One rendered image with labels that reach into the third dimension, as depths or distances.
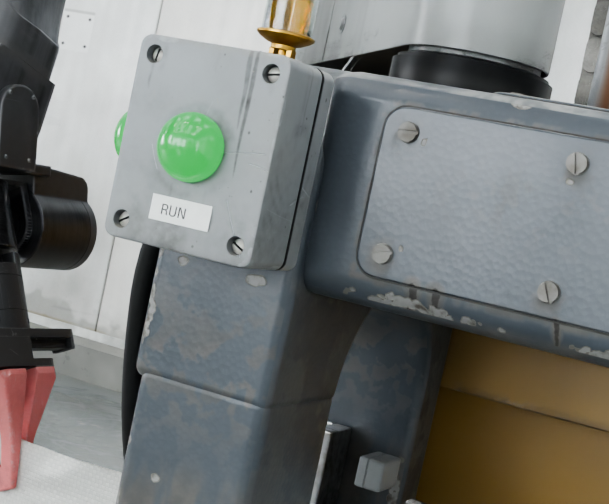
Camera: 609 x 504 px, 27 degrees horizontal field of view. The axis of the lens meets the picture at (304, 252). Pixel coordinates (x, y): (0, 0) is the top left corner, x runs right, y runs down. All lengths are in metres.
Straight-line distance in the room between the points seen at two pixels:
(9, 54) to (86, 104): 6.17
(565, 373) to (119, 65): 6.25
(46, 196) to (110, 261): 5.95
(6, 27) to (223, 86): 0.35
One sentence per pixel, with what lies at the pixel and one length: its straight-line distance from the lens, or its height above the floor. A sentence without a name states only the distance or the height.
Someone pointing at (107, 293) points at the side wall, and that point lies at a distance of 6.85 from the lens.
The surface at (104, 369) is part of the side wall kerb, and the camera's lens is 6.82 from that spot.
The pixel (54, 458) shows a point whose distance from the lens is 0.82.
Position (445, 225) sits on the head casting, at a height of 1.27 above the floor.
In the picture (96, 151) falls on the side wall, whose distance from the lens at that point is 6.95.
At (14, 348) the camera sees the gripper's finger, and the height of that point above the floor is 1.14.
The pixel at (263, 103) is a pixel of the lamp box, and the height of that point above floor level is 1.31.
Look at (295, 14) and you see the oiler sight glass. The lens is 0.61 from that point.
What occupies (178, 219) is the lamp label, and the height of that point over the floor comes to 1.25.
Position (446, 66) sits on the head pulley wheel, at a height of 1.36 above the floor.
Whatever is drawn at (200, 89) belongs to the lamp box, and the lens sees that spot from 0.54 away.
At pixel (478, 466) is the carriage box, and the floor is 1.12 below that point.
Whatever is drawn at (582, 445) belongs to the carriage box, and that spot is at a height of 1.15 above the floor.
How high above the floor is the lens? 1.28
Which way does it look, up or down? 3 degrees down
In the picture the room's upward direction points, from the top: 12 degrees clockwise
